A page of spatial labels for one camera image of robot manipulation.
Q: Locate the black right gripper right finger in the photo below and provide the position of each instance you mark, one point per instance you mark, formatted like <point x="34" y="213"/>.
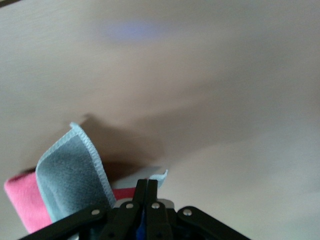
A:
<point x="160" y="225"/>

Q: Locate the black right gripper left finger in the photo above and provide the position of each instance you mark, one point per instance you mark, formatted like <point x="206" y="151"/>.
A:
<point x="125" y="220"/>

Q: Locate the grey and pink microfibre cloth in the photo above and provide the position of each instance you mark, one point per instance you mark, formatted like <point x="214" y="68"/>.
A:
<point x="70" y="180"/>

